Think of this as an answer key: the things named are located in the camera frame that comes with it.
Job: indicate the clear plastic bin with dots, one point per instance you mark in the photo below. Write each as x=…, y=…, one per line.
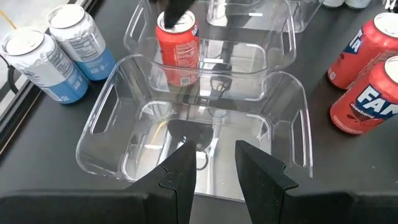
x=304, y=15
x=93, y=149
x=273, y=40

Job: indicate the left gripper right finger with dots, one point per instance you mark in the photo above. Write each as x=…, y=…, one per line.
x=261, y=186

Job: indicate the grey and white soda can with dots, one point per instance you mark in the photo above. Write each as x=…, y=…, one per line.
x=332, y=2
x=357, y=3

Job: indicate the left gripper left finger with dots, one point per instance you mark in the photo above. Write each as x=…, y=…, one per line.
x=174, y=186

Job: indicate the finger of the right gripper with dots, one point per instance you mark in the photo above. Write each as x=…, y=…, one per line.
x=174, y=12

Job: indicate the white and blue soda can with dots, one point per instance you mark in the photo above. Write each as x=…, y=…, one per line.
x=40, y=68
x=81, y=43

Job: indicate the red Fanta soda can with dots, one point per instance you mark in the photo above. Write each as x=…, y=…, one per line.
x=363, y=46
x=178, y=49
x=357, y=109

